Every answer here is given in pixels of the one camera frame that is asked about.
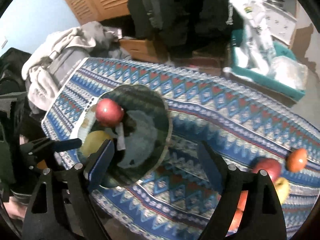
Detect orange fruit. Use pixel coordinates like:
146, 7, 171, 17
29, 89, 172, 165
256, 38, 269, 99
228, 209, 243, 231

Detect yellow pear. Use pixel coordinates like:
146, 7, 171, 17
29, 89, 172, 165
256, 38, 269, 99
273, 177, 290, 204

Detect yellow green apple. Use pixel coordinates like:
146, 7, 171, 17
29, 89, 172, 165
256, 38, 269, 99
80, 131, 112, 157

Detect big dark red apple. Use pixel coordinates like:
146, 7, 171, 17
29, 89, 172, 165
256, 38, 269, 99
252, 158, 281, 182

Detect small red apple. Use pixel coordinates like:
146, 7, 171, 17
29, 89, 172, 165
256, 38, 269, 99
95, 99, 124, 127

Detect large orange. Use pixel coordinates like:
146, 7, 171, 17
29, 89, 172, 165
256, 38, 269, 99
286, 148, 308, 173

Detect person's left hand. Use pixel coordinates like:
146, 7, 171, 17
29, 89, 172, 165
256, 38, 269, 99
4, 199, 27, 220

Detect white grey clothes pile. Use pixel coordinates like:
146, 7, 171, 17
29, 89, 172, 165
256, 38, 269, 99
21, 21, 131, 114

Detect dark glass fruit bowl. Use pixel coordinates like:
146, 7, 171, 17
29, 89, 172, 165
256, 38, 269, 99
76, 85, 172, 188

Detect blue patterned tablecloth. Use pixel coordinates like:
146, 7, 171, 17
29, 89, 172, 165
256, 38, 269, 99
42, 58, 319, 239

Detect wooden drawer box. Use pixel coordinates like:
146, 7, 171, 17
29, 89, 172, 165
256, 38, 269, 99
119, 39, 159, 63

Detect teal plastic bin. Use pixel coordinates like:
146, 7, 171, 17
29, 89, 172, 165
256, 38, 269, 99
231, 29, 305, 101

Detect clear plastic bag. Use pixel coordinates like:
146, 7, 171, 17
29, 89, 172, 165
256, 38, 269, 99
267, 56, 308, 90

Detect white printed plastic bag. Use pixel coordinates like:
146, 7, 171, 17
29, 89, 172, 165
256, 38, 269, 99
226, 0, 276, 75

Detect dark hanging coats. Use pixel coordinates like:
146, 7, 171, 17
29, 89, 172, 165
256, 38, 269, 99
127, 0, 243, 57

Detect white patterned box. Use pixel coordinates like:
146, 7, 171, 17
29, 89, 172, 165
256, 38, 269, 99
264, 2, 297, 46

